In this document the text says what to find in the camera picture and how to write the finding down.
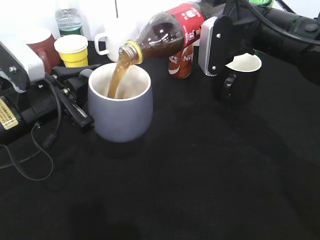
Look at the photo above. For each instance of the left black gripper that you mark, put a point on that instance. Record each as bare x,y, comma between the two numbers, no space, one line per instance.
62,94

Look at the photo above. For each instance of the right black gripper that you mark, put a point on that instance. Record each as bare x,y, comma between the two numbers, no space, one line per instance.
240,37

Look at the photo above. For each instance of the grey ceramic mug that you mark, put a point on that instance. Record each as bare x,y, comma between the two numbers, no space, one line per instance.
129,115

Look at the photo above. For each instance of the red label iced tea bottle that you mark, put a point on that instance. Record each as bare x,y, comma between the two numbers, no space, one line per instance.
169,32

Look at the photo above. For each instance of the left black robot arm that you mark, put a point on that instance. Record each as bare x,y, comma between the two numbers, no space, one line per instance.
12,126

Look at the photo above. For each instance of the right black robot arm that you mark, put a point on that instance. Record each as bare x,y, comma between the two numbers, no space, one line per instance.
287,36

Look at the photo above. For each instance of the green Sprite bottle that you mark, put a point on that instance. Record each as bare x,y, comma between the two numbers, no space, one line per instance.
265,2

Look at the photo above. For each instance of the yellow paper cup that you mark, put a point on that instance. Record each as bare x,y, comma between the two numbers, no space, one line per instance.
73,50

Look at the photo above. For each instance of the black ceramic mug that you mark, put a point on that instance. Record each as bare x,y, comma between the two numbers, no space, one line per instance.
237,82

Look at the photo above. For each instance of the brown ceramic mug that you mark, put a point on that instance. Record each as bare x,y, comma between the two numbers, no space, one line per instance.
41,41

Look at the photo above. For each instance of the white ceramic mug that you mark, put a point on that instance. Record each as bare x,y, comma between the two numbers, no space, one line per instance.
117,32

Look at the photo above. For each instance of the clear water bottle green label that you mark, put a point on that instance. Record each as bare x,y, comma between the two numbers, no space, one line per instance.
68,22

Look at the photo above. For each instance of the brown Nescafe coffee bottle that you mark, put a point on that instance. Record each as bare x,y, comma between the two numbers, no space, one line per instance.
180,64

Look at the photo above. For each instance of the black table cloth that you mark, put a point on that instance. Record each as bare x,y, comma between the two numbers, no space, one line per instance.
204,170

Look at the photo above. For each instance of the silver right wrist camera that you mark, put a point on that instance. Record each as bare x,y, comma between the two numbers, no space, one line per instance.
214,44

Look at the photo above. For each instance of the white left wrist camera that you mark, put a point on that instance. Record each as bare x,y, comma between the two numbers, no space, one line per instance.
19,64

